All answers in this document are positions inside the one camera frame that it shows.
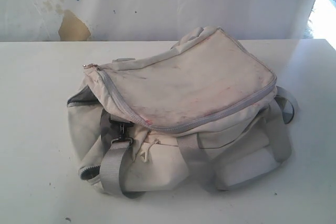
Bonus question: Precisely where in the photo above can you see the white fabric backpack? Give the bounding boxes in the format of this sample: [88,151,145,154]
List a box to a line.
[67,27,298,198]

